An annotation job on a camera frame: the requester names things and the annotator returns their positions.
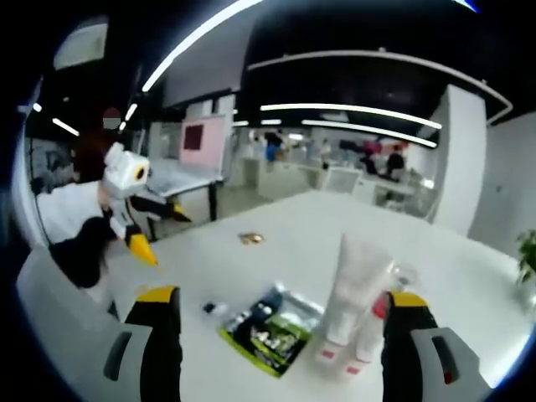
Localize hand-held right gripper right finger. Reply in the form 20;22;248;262
379;289;495;402

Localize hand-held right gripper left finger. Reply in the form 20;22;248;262
70;285;185;402

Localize red collar skincare pump bottle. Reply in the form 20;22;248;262
358;259;420;365

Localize small white skincare sachet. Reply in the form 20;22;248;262
202;299;231;319

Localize white skincare tube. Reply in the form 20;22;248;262
324;232;397;348

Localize gold skincare sachet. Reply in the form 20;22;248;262
237;230;265;246

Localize green black skincare sachet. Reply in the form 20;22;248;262
217;312;313;380

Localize silver blue skincare sachet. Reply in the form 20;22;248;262
246;282;326;332

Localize white workbench black legs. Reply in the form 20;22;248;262
144;161;226;242

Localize short ceiling light strip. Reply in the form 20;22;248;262
119;102;139;131

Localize pink panel dark red square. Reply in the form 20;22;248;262
179;116;226;169

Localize large dark hanging screen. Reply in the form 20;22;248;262
161;16;249;111

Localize ceiling air conditioner unit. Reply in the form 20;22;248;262
53;23;109;71

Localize long ceiling light strip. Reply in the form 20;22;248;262
259;103;443;130
141;0;263;93
301;119;438;148

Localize potted green plant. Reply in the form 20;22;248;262
514;229;536;290

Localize white mesh office chair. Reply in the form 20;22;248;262
322;167;363;196

